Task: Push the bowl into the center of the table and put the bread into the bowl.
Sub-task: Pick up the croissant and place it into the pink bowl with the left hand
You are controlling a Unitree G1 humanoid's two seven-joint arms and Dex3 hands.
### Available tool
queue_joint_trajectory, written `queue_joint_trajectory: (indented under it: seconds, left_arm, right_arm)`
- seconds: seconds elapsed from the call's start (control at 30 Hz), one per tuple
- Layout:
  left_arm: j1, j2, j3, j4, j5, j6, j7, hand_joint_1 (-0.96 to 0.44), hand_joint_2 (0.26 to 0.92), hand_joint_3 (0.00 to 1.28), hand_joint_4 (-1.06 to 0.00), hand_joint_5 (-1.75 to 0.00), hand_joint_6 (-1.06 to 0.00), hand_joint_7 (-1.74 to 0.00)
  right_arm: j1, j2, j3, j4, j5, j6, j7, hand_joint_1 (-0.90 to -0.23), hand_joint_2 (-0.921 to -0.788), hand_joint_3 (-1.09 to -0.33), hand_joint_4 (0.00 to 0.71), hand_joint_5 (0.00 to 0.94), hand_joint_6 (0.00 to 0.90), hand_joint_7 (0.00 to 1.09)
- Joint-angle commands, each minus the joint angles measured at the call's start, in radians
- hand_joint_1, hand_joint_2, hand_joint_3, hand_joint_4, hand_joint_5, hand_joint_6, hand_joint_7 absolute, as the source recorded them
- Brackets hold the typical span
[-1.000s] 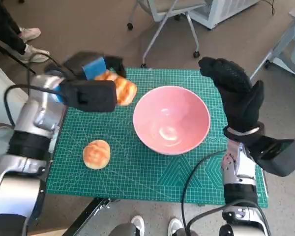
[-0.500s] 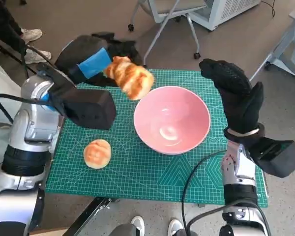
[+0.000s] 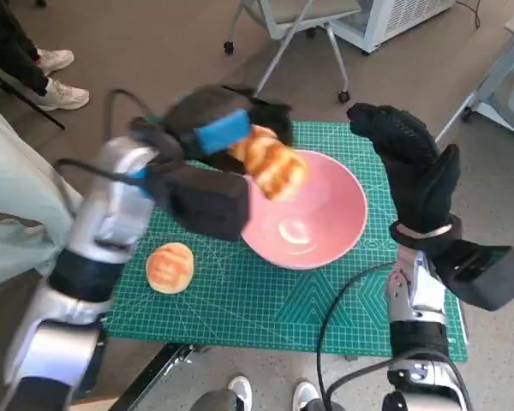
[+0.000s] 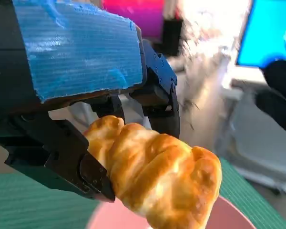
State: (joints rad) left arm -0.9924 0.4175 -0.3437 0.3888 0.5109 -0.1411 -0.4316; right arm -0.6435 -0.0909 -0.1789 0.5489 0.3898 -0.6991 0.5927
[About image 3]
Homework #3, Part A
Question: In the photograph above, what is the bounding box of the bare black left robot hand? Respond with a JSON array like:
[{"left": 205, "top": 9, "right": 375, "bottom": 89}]
[{"left": 162, "top": 85, "right": 296, "bottom": 177}]

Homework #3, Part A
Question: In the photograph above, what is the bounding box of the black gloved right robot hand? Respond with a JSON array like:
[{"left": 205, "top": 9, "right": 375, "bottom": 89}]
[{"left": 344, "top": 102, "right": 462, "bottom": 237}]

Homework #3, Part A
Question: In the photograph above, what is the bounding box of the long toy bread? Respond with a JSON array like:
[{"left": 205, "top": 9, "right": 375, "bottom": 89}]
[{"left": 229, "top": 124, "right": 312, "bottom": 202}]

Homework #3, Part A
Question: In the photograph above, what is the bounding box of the pink bowl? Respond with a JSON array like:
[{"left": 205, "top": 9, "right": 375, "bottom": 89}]
[{"left": 239, "top": 149, "right": 368, "bottom": 271}]

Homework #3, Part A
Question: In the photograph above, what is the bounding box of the round toy bread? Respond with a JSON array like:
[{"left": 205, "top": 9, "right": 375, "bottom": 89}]
[{"left": 146, "top": 241, "right": 195, "bottom": 295}]

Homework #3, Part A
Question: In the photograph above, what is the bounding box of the grey office chair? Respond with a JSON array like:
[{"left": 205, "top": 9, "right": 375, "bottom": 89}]
[{"left": 224, "top": 0, "right": 365, "bottom": 104}]

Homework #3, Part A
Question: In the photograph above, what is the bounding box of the white grilled appliance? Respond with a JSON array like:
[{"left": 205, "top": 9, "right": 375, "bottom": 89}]
[{"left": 325, "top": 0, "right": 455, "bottom": 55}]

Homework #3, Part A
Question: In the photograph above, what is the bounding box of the black metal stand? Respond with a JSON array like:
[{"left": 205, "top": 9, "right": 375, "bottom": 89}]
[{"left": 0, "top": 68, "right": 66, "bottom": 130}]

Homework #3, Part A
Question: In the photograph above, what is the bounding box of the green cutting mat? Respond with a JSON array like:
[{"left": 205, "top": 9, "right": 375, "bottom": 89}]
[{"left": 100, "top": 121, "right": 470, "bottom": 363}]

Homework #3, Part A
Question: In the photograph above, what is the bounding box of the person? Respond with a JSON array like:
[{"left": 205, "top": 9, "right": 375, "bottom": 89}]
[
  {"left": 0, "top": 98, "right": 85, "bottom": 288},
  {"left": 0, "top": 0, "right": 90, "bottom": 112}
]

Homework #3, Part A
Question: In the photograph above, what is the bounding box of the white right robot shoe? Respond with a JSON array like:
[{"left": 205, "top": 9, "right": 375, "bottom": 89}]
[{"left": 291, "top": 379, "right": 320, "bottom": 406}]

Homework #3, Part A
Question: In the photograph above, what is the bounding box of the white robot shoe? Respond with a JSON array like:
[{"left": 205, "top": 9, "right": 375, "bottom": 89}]
[
  {"left": 291, "top": 379, "right": 320, "bottom": 406},
  {"left": 226, "top": 375, "right": 253, "bottom": 406}
]

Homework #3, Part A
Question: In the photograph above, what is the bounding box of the metal table leg strut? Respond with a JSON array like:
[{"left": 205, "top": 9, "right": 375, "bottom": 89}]
[{"left": 111, "top": 342, "right": 211, "bottom": 411}]

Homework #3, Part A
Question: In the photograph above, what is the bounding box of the white left robot shoe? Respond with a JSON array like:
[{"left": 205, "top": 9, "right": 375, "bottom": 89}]
[{"left": 226, "top": 375, "right": 253, "bottom": 406}]

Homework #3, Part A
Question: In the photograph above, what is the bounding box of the dark left robot leg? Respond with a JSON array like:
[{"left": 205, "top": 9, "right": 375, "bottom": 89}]
[{"left": 190, "top": 389, "right": 245, "bottom": 411}]

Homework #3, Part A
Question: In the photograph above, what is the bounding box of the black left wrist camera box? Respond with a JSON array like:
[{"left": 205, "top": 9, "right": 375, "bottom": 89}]
[{"left": 147, "top": 160, "right": 253, "bottom": 243}]

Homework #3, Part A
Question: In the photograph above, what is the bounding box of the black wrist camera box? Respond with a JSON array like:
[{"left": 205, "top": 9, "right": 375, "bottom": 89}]
[
  {"left": 147, "top": 160, "right": 253, "bottom": 243},
  {"left": 439, "top": 239, "right": 514, "bottom": 313}
]

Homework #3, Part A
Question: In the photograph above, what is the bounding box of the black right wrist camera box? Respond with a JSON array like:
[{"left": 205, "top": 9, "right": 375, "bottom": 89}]
[{"left": 439, "top": 239, "right": 514, "bottom": 313}]

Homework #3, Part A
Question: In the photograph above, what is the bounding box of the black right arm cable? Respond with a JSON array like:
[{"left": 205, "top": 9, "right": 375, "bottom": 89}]
[
  {"left": 316, "top": 261, "right": 397, "bottom": 411},
  {"left": 325, "top": 357, "right": 472, "bottom": 411}
]

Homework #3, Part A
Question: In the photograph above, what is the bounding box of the thin black floor cable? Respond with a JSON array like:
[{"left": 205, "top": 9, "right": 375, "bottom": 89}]
[{"left": 456, "top": 0, "right": 481, "bottom": 31}]

